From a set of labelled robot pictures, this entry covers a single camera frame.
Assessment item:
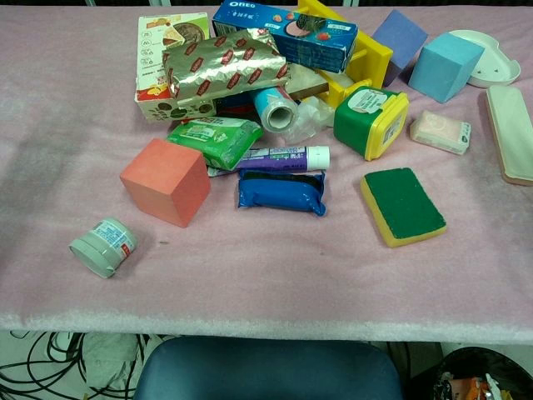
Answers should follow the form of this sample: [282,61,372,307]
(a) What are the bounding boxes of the gold foil snack bag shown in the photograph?
[161,27,291,108]

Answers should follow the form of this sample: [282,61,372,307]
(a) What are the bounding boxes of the purple foam block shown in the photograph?
[371,9,430,88]

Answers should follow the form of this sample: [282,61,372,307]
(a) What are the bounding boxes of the white soap dish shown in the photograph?
[448,29,522,89]

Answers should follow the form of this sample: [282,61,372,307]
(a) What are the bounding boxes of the pink fuzzy table cloth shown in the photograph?
[0,4,533,346]

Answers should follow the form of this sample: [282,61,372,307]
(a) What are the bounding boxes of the black floor cables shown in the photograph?
[0,331,151,400]

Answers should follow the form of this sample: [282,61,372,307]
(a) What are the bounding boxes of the pink soap bar packet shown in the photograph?
[409,109,472,156]

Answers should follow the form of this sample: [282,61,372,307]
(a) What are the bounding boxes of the green and yellow lidded tub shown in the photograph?
[333,85,411,162]

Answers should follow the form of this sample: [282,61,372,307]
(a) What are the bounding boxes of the purple and white toothpaste tube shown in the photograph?
[207,145,331,178]

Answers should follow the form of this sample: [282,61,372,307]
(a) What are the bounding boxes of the brown wooden board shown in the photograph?
[284,62,330,102]

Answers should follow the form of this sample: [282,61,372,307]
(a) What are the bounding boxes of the blue foil snack packet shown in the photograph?
[237,168,327,218]

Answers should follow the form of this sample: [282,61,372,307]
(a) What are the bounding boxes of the blue plastic bag roll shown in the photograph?
[251,86,300,133]

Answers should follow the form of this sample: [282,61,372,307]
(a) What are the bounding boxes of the white and green cracker box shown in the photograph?
[134,12,217,123]

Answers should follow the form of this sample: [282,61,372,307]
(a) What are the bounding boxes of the green wet wipes pack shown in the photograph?
[167,117,264,172]

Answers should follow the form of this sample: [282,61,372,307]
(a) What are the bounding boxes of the pale green cream jar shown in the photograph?
[68,217,138,279]

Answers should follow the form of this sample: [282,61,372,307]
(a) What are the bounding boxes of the blue Oreo cookie box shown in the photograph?
[212,0,359,75]

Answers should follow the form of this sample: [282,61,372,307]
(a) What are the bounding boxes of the blue chair seat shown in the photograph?
[133,336,405,400]

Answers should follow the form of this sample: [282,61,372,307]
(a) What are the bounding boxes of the green and yellow sponge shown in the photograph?
[360,167,448,248]

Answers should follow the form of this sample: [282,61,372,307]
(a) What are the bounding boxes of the black trash bin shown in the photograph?
[432,347,533,400]

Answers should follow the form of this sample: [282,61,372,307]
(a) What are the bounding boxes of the clear plastic bag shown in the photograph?
[284,96,336,146]

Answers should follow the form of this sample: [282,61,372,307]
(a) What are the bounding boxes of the orange foam cube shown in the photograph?
[119,137,212,228]

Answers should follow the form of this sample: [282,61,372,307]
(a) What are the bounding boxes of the light blue foam block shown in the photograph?
[407,32,486,104]

